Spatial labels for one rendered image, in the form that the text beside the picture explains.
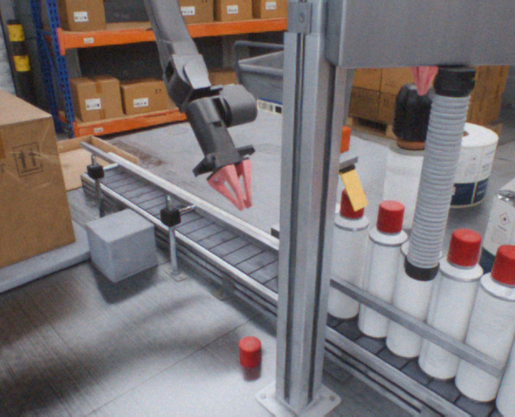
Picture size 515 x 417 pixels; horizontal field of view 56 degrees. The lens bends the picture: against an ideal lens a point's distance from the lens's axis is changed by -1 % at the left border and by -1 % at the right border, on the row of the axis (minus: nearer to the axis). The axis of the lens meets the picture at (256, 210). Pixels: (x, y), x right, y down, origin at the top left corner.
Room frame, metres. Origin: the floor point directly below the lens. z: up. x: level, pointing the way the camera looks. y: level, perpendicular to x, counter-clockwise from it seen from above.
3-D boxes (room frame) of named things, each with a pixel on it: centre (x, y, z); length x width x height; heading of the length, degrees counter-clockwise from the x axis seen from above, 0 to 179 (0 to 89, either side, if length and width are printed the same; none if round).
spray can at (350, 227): (0.61, -0.13, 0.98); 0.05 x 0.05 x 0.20
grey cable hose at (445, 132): (0.42, -0.17, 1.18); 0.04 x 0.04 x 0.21
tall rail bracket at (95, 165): (1.03, 0.34, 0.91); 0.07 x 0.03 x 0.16; 133
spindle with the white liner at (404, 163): (0.86, -0.29, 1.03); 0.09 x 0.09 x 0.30
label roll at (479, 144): (1.08, -0.45, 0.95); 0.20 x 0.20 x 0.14
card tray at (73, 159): (1.35, 0.54, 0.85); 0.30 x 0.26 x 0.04; 43
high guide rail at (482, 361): (0.80, 0.09, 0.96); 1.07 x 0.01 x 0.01; 43
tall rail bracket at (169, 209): (0.80, 0.14, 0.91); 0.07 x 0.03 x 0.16; 133
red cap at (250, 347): (0.56, 0.01, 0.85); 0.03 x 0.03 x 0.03
